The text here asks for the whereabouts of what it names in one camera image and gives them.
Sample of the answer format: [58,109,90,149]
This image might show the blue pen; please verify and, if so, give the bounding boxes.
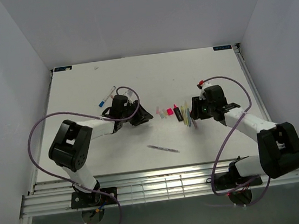
[187,110,194,127]

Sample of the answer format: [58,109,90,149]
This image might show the yellow highlighter pen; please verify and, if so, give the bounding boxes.
[180,105,188,126]

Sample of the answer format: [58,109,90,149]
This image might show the red pen clear cap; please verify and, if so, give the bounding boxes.
[192,119,198,129]

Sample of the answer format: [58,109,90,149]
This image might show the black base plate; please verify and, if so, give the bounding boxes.
[70,192,116,209]
[213,172,263,191]

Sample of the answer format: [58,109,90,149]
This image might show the white marker blue cap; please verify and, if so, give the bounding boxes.
[99,86,116,107]

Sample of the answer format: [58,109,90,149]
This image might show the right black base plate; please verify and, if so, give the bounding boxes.
[213,172,263,191]

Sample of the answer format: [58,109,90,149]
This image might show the thin yellow pen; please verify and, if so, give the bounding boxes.
[184,101,191,127]

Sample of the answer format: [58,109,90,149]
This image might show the pink highlighter cap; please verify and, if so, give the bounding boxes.
[166,108,174,116]

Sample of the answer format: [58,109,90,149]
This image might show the left blue corner label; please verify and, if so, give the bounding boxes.
[53,65,72,72]

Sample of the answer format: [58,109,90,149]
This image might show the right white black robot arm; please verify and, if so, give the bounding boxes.
[190,82,299,191]

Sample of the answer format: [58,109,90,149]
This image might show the right blue corner label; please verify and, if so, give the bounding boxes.
[213,45,232,51]

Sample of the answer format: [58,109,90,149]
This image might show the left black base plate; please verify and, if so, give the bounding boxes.
[70,192,116,209]

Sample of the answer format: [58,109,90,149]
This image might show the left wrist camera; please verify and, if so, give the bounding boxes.
[124,90,133,100]

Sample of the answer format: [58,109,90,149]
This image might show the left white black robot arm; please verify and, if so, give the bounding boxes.
[48,94,153,206]

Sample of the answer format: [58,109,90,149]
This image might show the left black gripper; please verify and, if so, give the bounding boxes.
[119,98,154,129]

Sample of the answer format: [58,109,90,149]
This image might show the black pink highlighter body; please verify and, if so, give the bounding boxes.
[173,105,184,122]

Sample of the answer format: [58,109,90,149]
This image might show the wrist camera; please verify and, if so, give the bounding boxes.
[197,80,212,100]
[124,90,133,100]

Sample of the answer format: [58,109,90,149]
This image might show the blue corner label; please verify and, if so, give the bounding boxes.
[213,45,232,51]
[53,65,72,72]

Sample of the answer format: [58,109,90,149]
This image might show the grey black pen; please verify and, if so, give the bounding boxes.
[147,145,179,153]

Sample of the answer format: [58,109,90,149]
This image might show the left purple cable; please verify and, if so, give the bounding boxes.
[22,85,155,224]

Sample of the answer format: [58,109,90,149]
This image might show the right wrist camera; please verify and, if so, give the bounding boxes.
[197,80,212,100]

